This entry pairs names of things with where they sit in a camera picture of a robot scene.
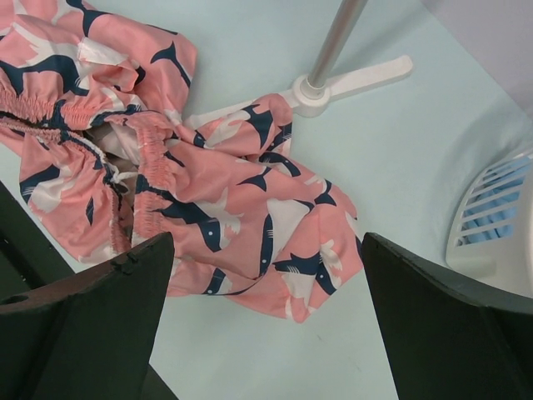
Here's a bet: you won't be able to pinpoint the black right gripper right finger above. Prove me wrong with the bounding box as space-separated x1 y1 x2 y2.
360 232 532 399

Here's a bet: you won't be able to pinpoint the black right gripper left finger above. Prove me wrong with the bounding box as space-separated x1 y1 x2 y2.
1 232 174 399

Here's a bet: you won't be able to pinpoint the pink shark print shorts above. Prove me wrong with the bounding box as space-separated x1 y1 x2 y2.
1 1 363 323

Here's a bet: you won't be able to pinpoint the white plastic laundry basket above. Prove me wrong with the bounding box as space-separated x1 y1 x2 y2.
446 144 532 298

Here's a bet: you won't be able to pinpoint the light blue garment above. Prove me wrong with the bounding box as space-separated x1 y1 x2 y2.
457 156 532 246

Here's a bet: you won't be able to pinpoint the white clothes rack stand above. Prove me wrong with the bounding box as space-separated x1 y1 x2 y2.
182 0 414 130

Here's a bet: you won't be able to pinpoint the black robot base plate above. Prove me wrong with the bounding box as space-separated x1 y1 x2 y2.
1 186 74 299

